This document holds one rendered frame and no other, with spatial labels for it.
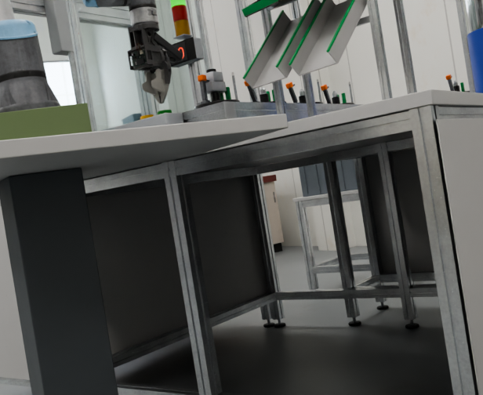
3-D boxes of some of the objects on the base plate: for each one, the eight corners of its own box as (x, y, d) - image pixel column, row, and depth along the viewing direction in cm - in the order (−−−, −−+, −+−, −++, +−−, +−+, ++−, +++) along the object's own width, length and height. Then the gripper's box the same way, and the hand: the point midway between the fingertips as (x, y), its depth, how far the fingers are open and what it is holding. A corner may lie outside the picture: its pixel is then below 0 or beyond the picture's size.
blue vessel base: (520, 102, 207) (507, 20, 207) (472, 112, 217) (460, 34, 216) (532, 103, 219) (520, 26, 219) (486, 112, 229) (474, 38, 229)
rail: (230, 139, 167) (223, 97, 167) (34, 183, 222) (29, 152, 222) (242, 138, 172) (236, 98, 171) (47, 181, 226) (42, 151, 226)
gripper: (121, 29, 172) (133, 106, 173) (143, 19, 167) (156, 99, 167) (143, 32, 179) (155, 106, 180) (166, 23, 174) (179, 99, 174)
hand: (162, 99), depth 176 cm, fingers closed
